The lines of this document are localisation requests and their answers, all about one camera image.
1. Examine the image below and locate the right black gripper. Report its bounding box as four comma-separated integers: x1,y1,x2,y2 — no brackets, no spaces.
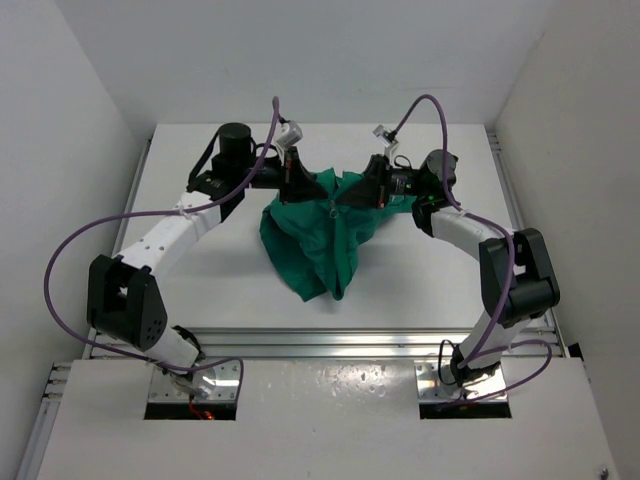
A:
336,154,429,210

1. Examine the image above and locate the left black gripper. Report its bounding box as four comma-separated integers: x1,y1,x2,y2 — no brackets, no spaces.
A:
236,145,327,205

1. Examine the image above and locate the green jacket with orange G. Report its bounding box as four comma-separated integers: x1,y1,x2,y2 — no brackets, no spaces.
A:
259,168,415,302

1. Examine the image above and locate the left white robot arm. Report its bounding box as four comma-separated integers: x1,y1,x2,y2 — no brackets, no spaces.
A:
87,119,327,376

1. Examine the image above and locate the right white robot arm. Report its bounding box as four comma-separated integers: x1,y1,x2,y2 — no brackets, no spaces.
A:
337,150,560,387

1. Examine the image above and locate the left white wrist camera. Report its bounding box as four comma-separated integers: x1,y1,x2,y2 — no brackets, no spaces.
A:
275,121,303,151

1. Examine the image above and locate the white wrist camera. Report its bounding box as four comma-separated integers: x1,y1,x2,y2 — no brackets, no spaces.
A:
373,125,399,159
275,121,303,151

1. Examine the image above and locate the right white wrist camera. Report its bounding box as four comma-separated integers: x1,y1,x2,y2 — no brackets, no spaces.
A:
373,125,399,159

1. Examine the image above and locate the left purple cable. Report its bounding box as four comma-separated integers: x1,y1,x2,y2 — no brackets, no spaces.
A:
43,95,282,401

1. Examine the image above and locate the purple cable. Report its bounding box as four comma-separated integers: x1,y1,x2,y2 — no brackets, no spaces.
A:
43,95,282,401
392,94,554,404

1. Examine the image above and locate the aluminium right side rail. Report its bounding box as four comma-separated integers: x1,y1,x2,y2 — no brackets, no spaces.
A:
487,131,531,230

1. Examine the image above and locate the aluminium rail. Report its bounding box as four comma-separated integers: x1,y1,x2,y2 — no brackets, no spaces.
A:
487,131,531,230
15,136,153,479
89,326,571,361

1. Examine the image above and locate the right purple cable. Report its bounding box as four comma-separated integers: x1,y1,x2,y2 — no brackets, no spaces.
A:
392,94,554,404

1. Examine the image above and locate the aluminium front rail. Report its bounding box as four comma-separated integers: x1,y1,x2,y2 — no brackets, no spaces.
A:
89,326,571,361

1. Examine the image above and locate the black base cable right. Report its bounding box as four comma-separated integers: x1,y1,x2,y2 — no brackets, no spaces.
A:
436,337,471,389

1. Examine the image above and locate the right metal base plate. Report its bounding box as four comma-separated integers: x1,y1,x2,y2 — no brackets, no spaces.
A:
414,359,508,405

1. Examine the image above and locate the metal base plate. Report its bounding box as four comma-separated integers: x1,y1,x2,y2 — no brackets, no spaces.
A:
414,359,508,405
148,360,242,404

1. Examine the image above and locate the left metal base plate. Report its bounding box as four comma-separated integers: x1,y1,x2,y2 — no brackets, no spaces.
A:
148,360,242,404

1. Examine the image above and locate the aluminium left side rail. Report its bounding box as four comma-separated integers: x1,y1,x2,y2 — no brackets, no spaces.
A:
15,136,153,479

